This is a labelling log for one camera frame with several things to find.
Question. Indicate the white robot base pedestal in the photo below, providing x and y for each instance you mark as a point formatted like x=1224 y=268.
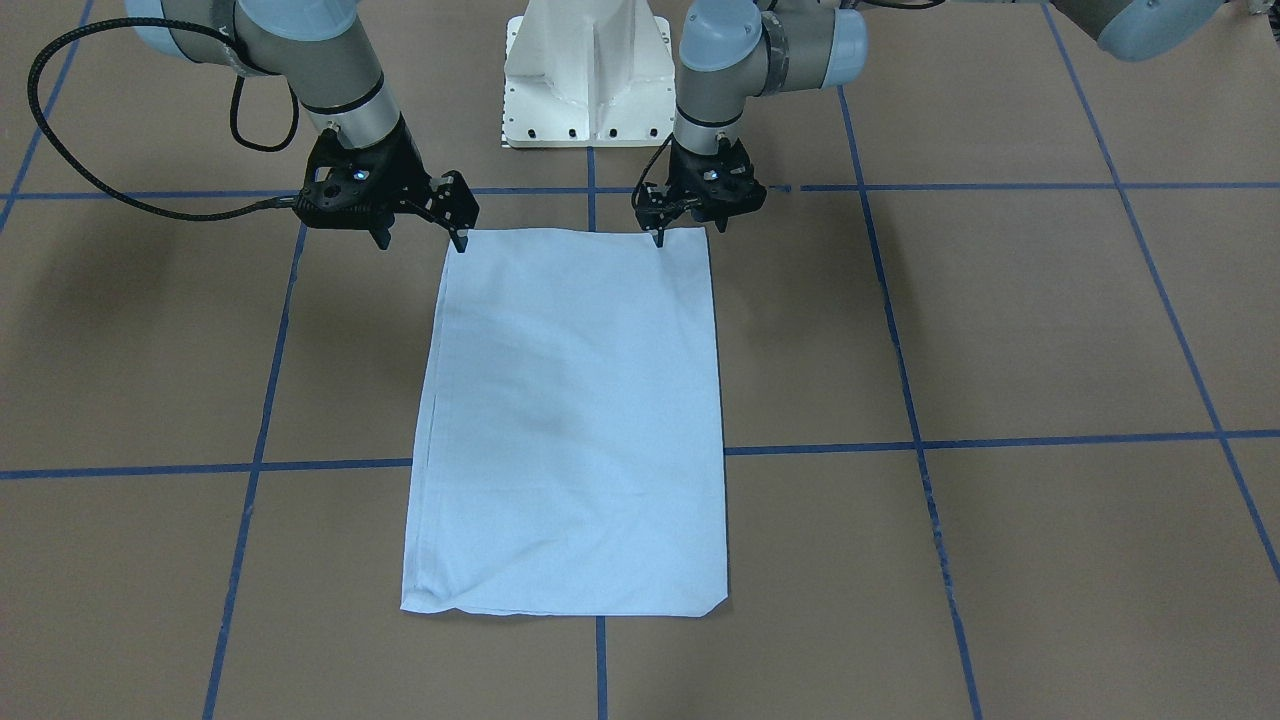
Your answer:
x=588 y=74

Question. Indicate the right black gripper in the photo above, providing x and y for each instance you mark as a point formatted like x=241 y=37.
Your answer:
x=405 y=167

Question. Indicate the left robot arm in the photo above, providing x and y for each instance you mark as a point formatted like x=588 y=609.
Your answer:
x=730 y=51

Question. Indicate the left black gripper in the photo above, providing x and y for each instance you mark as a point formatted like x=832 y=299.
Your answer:
x=742 y=187

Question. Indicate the light blue t-shirt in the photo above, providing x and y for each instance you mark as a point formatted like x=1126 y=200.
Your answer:
x=568 y=457

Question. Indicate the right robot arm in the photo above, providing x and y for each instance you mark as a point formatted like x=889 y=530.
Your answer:
x=320 y=48

